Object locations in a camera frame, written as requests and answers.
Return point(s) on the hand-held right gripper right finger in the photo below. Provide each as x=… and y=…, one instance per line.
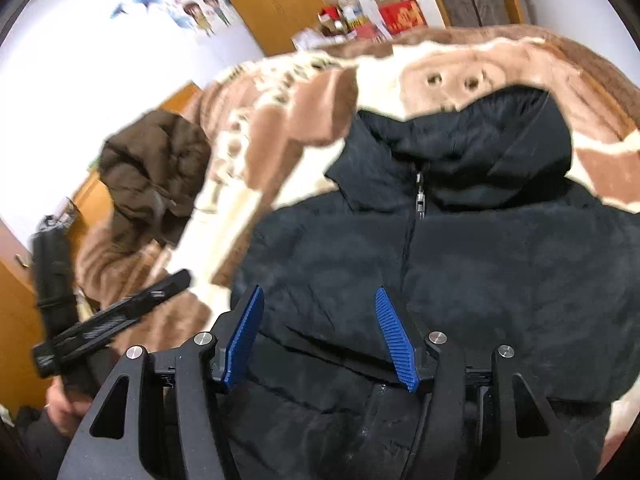
x=395, y=340

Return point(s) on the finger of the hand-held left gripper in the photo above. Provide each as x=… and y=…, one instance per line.
x=130, y=307

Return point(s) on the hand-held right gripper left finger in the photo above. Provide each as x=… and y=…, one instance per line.
x=245, y=330

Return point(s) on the black hooded puffer jacket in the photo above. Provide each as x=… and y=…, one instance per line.
x=475, y=270

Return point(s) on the person's left forearm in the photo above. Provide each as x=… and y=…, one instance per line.
x=35, y=445

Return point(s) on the person's left hand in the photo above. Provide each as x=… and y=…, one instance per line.
x=62, y=407

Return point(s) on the wooden cabinet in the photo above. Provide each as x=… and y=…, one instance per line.
x=15, y=320

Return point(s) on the brown puffer jacket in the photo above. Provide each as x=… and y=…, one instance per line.
x=150, y=170

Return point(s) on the brown cream printed blanket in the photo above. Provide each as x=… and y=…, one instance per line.
x=300, y=125

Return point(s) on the pile of colourful packages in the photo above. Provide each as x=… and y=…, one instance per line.
x=340, y=22

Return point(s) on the red gift box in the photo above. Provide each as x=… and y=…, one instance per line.
x=402, y=15

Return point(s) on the wooden door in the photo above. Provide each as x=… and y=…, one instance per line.
x=280, y=5

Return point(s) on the cartoon wall stickers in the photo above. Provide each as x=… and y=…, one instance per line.
x=200, y=10

